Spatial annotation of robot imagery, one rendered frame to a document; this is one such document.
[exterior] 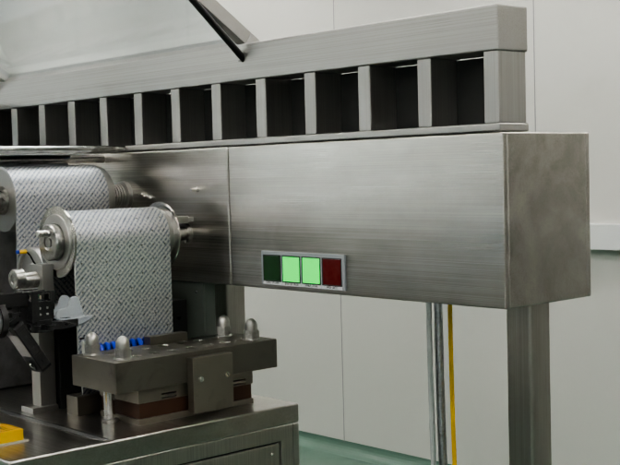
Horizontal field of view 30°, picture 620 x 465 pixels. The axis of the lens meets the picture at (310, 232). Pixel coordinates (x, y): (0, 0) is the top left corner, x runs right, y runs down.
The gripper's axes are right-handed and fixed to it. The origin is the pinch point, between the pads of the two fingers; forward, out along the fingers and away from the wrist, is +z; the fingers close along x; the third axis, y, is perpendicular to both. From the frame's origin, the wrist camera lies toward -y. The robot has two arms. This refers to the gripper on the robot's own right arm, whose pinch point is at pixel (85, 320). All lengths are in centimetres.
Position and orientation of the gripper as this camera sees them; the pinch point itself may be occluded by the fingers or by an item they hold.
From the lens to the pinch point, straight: 241.6
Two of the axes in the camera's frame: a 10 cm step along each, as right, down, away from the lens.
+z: 7.4, -0.5, 6.7
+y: -0.3, -10.0, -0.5
